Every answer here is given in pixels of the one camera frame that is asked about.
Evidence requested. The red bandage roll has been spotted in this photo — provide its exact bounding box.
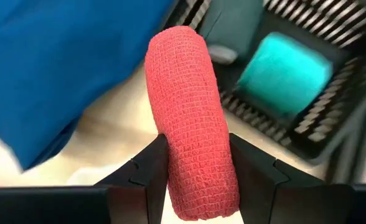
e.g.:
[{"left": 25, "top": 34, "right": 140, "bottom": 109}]
[{"left": 144, "top": 26, "right": 240, "bottom": 222}]

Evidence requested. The teal bandage roll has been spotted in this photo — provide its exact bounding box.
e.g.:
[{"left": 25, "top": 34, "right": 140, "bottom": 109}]
[{"left": 237, "top": 32, "right": 334, "bottom": 119}]

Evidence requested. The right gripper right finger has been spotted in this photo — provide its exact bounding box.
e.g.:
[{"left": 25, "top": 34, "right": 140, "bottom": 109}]
[{"left": 229, "top": 133, "right": 354, "bottom": 224}]

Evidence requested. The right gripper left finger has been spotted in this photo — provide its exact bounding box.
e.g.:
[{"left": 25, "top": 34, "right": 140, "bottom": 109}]
[{"left": 94, "top": 133, "right": 171, "bottom": 224}]

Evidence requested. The dark blue scrub garment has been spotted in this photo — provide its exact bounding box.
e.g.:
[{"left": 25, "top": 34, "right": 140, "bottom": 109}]
[{"left": 0, "top": 0, "right": 175, "bottom": 172}]

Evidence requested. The black slotted basket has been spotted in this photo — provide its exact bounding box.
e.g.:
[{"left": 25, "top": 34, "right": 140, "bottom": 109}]
[{"left": 167, "top": 0, "right": 366, "bottom": 162}]

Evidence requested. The dark green bandage roll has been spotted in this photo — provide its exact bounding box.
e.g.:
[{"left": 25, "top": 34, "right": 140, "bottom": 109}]
[{"left": 198, "top": 0, "right": 265, "bottom": 65}]

